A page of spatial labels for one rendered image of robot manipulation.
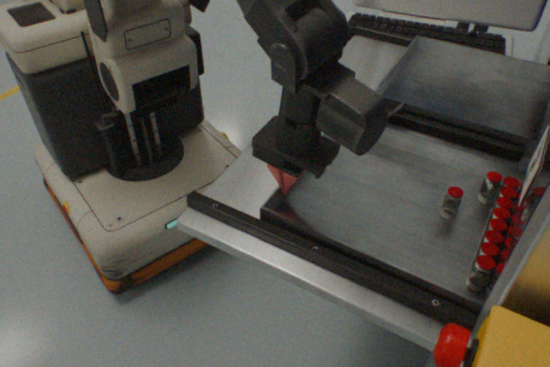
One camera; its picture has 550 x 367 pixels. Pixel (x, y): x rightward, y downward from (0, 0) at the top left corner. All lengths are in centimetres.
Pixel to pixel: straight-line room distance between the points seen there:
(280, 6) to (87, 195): 127
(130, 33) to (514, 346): 105
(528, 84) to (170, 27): 83
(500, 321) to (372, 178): 36
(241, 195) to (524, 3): 98
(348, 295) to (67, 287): 133
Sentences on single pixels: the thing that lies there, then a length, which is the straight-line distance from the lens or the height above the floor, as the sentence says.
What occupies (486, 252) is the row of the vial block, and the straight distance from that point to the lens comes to 63.
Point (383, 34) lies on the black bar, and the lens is 112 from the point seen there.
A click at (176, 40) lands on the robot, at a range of 130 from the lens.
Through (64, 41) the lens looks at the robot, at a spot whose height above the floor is 76.
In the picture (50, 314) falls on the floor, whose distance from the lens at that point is 177.
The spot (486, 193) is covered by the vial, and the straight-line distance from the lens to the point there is 74.
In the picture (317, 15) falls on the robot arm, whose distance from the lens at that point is 50.
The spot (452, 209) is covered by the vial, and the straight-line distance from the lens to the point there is 70.
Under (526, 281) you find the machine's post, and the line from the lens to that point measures 46.
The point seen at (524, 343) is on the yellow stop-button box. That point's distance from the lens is 44.
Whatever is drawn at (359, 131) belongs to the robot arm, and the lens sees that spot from 50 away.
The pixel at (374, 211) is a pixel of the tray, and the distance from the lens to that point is 69.
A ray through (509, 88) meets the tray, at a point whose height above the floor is 88.
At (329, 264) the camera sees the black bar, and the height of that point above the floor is 89.
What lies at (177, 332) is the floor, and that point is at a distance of 161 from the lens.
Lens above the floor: 138
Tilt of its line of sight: 42 degrees down
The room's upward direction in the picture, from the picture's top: straight up
